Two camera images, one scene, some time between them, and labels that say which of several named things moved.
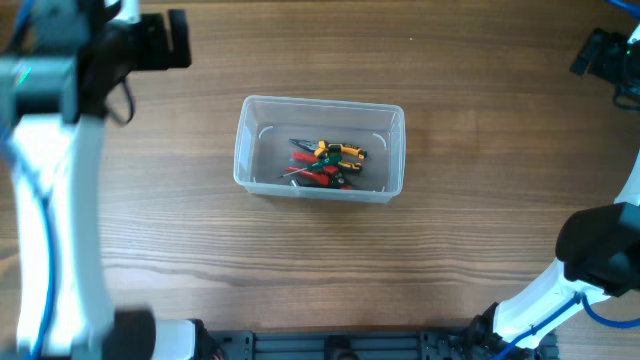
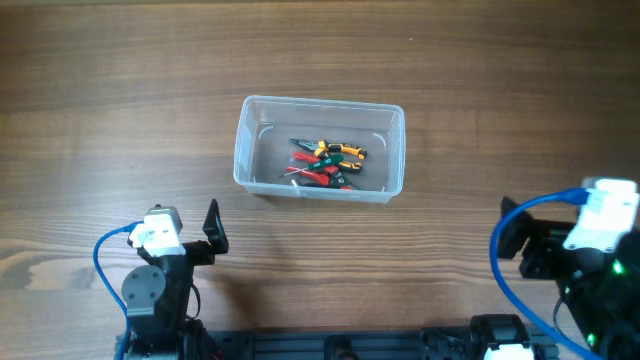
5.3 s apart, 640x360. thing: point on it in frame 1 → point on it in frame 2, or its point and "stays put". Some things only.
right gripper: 581,58 → 536,245
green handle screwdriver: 326,161 stays put
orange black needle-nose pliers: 323,149 stays put
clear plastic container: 321,148 stays put
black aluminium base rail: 375,344 stays put
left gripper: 178,37 → 195,251
